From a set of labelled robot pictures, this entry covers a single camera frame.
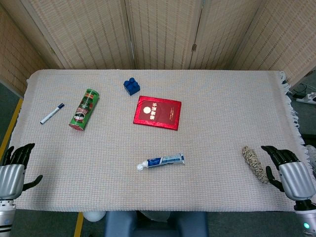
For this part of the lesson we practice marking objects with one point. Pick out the blue toy building block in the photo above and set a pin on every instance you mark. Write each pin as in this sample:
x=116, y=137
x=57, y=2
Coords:
x=131, y=86

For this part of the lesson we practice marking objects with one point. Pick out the white woven tablecloth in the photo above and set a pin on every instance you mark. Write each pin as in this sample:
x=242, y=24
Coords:
x=158, y=148

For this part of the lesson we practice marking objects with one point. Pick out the red certificate booklet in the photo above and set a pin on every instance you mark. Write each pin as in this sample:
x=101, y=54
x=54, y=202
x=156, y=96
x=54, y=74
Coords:
x=158, y=112

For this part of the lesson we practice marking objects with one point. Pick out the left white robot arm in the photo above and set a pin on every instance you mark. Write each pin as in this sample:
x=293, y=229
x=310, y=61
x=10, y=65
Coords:
x=5, y=217

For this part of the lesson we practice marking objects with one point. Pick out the white power strip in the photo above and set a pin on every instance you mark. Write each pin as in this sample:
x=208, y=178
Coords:
x=307, y=97

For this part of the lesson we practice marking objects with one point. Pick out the white blue toothpaste tube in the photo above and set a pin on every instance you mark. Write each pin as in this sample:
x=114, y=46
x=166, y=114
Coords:
x=163, y=160

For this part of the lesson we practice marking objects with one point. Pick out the white blue marker pen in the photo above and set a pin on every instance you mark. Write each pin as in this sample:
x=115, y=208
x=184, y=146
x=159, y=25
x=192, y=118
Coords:
x=52, y=113

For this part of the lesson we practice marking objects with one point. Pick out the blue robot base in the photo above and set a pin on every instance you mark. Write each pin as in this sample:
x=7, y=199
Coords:
x=155, y=224

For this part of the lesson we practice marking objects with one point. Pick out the woven folding screen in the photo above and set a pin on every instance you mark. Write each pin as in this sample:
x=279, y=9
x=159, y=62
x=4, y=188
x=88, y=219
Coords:
x=158, y=33

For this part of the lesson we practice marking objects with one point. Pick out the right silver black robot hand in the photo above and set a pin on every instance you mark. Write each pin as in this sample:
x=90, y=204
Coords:
x=293, y=175

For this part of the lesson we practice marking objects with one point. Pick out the white round robot part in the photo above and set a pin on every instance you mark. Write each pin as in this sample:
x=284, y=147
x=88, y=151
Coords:
x=93, y=216

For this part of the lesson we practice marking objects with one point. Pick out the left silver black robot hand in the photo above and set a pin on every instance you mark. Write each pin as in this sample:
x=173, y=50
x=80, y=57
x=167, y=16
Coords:
x=11, y=174

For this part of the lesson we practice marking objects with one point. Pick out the green chips can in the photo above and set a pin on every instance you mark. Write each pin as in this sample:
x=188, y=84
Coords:
x=84, y=109

